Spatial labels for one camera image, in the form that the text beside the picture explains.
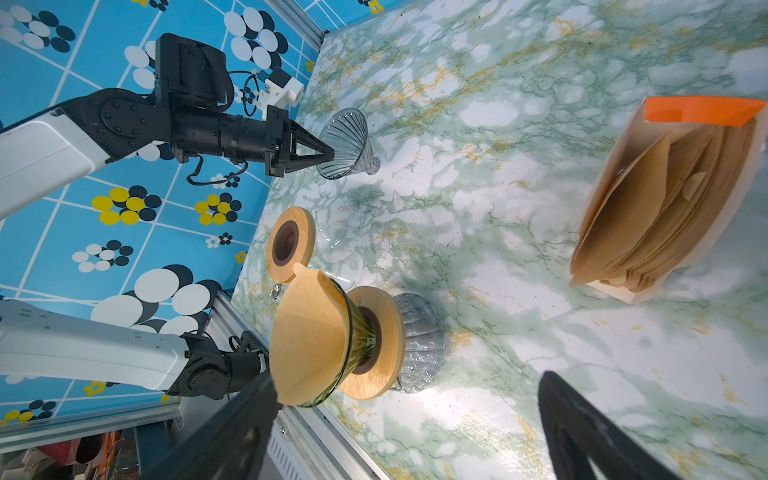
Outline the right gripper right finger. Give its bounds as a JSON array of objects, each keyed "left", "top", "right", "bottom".
[{"left": 538, "top": 371, "right": 678, "bottom": 480}]

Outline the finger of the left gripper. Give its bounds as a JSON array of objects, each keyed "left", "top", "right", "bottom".
[
  {"left": 281, "top": 154, "right": 334, "bottom": 174},
  {"left": 288, "top": 120, "right": 335, "bottom": 158}
]

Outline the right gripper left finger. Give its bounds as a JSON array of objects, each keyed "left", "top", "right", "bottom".
[{"left": 141, "top": 372, "right": 279, "bottom": 480}]

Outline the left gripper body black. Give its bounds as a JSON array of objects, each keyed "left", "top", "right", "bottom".
[{"left": 264, "top": 105, "right": 292, "bottom": 178}]

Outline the wooden dripper ring back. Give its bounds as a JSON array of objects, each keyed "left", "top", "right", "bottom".
[{"left": 265, "top": 206, "right": 317, "bottom": 286}]

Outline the wooden dripper ring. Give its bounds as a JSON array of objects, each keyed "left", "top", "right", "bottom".
[
  {"left": 265, "top": 206, "right": 317, "bottom": 286},
  {"left": 338, "top": 285, "right": 407, "bottom": 402}
]

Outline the wooden dripper ring front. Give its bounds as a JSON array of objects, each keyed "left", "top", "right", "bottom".
[{"left": 338, "top": 285, "right": 407, "bottom": 402}]

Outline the green glass dripper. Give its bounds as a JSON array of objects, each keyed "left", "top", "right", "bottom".
[{"left": 300, "top": 279, "right": 377, "bottom": 408}]

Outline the ribbed glass carafe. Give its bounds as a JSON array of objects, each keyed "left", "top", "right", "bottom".
[{"left": 391, "top": 293, "right": 445, "bottom": 394}]

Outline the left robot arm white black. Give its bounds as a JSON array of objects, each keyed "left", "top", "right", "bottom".
[{"left": 1, "top": 34, "right": 333, "bottom": 399}]

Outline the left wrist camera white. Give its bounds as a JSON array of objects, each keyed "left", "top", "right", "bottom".
[{"left": 256, "top": 68, "right": 305, "bottom": 121}]

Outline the aluminium front rail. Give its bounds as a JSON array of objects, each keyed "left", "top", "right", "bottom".
[{"left": 1, "top": 293, "right": 385, "bottom": 479}]

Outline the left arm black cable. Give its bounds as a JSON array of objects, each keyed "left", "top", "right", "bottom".
[{"left": 185, "top": 68, "right": 265, "bottom": 187}]

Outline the left aluminium corner post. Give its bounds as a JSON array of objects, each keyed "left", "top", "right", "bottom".
[{"left": 265, "top": 0, "right": 326, "bottom": 51}]

